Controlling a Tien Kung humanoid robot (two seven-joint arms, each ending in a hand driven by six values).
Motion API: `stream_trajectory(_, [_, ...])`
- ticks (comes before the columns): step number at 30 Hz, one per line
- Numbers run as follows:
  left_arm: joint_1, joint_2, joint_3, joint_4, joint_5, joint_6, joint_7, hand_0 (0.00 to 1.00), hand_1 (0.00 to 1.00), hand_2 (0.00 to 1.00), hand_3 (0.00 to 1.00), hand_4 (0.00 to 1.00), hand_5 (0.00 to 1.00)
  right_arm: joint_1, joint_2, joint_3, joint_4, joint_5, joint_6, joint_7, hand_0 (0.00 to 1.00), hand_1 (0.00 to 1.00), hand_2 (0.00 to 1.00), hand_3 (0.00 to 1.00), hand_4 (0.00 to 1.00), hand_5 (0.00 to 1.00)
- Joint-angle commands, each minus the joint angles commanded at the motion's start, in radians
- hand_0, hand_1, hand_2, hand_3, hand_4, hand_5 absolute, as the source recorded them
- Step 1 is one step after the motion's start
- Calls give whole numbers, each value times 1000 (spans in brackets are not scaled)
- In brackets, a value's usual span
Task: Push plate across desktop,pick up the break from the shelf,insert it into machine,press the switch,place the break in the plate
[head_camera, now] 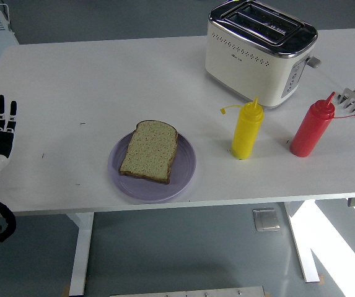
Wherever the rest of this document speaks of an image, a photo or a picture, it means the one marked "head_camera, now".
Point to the yellow squeeze bottle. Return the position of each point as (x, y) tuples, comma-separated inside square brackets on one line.
[(245, 133)]

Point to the slice of bread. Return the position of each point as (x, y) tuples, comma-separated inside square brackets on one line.
[(149, 153)]

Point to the white table leg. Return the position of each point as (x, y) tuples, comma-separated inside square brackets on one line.
[(79, 253), (304, 250)]

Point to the metal floor socket cover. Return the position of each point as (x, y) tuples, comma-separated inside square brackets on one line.
[(266, 219)]

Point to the purple plastic plate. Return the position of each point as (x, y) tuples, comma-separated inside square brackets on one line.
[(183, 167)]

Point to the red squeeze bottle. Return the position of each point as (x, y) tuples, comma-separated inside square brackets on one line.
[(310, 133)]

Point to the cream two-slot toaster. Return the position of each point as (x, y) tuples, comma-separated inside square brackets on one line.
[(245, 71)]

